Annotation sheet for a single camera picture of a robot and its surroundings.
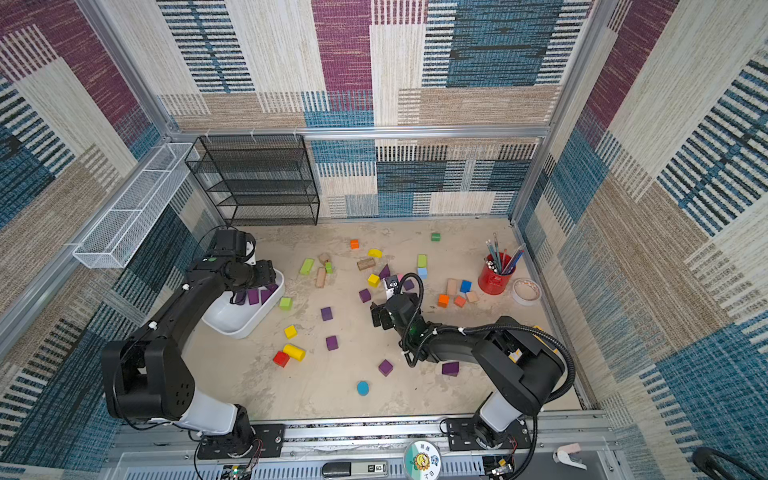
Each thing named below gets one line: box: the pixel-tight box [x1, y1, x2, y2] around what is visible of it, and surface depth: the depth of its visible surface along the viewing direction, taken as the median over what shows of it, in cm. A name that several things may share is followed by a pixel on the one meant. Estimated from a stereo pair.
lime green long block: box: [300, 258, 315, 276], surface depth 108 cm
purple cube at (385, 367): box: [378, 359, 394, 377], surface depth 85 cm
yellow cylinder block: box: [283, 343, 307, 362], surface depth 88 cm
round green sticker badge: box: [403, 440, 442, 480], surface depth 65 cm
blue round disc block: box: [357, 381, 369, 396], surface depth 83 cm
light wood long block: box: [315, 267, 326, 288], surface depth 104 cm
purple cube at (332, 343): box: [326, 335, 339, 351], surface depth 89 cm
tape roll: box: [511, 278, 542, 307], surface depth 101 cm
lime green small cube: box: [279, 297, 293, 311], surface depth 98 cm
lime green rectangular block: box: [417, 254, 429, 268], surface depth 110 cm
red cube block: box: [273, 351, 290, 368], surface depth 87 cm
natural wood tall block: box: [447, 278, 458, 295], surface depth 101 cm
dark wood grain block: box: [356, 258, 376, 271], surface depth 110 cm
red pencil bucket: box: [478, 252, 517, 296], surface depth 97 cm
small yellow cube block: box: [284, 325, 298, 340], surface depth 93 cm
